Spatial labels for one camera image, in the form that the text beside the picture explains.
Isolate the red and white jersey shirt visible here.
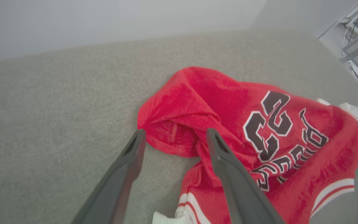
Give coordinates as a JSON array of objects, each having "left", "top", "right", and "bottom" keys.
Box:
[{"left": 137, "top": 66, "right": 358, "bottom": 224}]

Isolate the white desk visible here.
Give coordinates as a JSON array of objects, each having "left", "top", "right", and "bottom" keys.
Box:
[{"left": 318, "top": 0, "right": 358, "bottom": 108}]

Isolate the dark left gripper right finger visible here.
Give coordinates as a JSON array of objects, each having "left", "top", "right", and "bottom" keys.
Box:
[{"left": 206, "top": 128, "right": 286, "bottom": 224}]

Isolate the light grey desk bracket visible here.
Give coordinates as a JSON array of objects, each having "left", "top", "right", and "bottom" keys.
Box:
[{"left": 340, "top": 40, "right": 358, "bottom": 63}]

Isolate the white desk cable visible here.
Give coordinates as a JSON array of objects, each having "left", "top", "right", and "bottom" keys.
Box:
[{"left": 342, "top": 6, "right": 358, "bottom": 47}]

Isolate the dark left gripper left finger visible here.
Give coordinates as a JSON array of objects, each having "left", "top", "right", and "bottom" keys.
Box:
[{"left": 70, "top": 129, "right": 147, "bottom": 224}]

